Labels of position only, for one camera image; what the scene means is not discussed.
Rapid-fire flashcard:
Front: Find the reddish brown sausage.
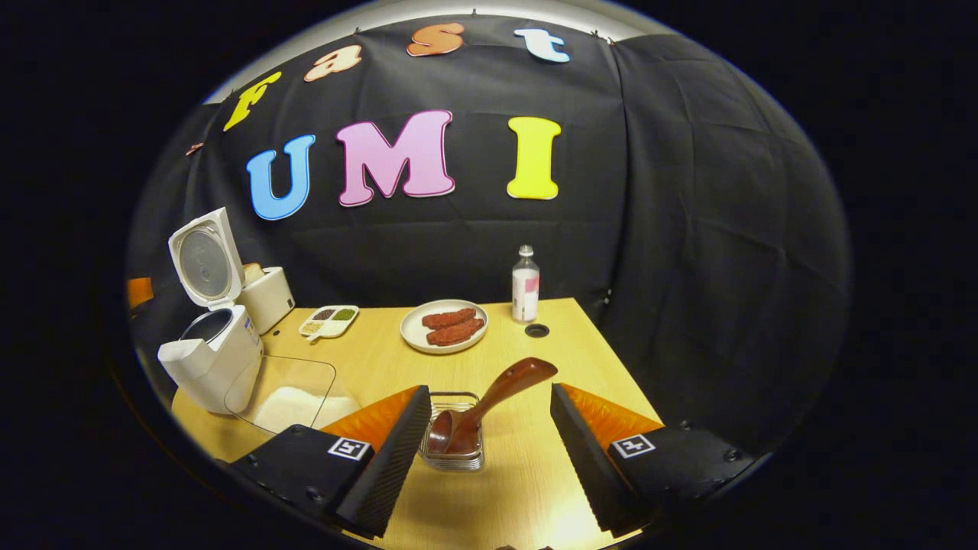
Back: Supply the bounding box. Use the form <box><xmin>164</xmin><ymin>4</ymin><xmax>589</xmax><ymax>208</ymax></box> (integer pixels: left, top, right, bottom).
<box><xmin>426</xmin><ymin>319</ymin><xmax>485</xmax><ymax>347</ymax></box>
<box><xmin>422</xmin><ymin>308</ymin><xmax>477</xmax><ymax>330</ymax></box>

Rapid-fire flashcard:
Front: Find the clear bottle pink label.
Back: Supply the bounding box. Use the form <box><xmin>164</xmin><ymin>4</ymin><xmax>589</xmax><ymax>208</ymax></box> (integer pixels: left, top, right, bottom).
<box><xmin>511</xmin><ymin>245</ymin><xmax>540</xmax><ymax>323</ymax></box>

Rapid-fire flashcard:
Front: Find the clear rice container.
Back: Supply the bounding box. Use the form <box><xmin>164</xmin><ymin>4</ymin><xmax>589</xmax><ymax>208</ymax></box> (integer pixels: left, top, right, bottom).
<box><xmin>224</xmin><ymin>355</ymin><xmax>360</xmax><ymax>436</ymax></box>

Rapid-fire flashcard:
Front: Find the brown wooden spoon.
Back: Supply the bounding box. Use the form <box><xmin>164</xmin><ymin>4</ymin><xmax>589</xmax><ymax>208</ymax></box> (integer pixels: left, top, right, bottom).
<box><xmin>426</xmin><ymin>357</ymin><xmax>559</xmax><ymax>457</ymax></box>

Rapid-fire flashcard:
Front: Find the white rice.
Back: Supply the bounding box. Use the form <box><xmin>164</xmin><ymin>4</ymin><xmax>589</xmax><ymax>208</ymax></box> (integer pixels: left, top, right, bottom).
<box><xmin>256</xmin><ymin>386</ymin><xmax>360</xmax><ymax>432</ymax></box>

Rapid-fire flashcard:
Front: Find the white rice cooker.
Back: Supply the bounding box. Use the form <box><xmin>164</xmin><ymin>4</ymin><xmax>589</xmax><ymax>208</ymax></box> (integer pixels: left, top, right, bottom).
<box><xmin>158</xmin><ymin>208</ymin><xmax>264</xmax><ymax>416</ymax></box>

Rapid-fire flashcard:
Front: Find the white toaster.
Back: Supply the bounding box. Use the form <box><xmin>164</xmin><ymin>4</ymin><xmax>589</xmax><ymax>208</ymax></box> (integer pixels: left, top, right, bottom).
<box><xmin>241</xmin><ymin>263</ymin><xmax>296</xmax><ymax>335</ymax></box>

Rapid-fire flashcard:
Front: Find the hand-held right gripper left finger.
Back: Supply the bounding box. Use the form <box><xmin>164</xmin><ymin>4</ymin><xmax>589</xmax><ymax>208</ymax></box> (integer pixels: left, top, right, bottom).
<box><xmin>229</xmin><ymin>385</ymin><xmax>432</xmax><ymax>539</ymax></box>

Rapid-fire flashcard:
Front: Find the white plate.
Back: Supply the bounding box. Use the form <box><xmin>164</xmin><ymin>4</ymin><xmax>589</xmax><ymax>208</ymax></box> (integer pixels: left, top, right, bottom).
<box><xmin>400</xmin><ymin>299</ymin><xmax>489</xmax><ymax>355</ymax></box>

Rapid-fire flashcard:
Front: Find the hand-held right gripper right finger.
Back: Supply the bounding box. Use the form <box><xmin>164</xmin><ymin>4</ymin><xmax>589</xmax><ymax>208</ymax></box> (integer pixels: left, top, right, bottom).
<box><xmin>550</xmin><ymin>382</ymin><xmax>757</xmax><ymax>535</ymax></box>

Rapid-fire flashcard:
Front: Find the wire chopstick holder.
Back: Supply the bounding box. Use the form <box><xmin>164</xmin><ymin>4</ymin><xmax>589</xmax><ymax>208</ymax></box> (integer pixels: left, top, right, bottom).
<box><xmin>419</xmin><ymin>392</ymin><xmax>485</xmax><ymax>471</ymax></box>

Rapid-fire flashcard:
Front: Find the white divided grain tray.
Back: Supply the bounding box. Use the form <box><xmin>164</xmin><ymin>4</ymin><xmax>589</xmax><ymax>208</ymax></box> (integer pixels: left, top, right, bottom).
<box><xmin>299</xmin><ymin>305</ymin><xmax>360</xmax><ymax>341</ymax></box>

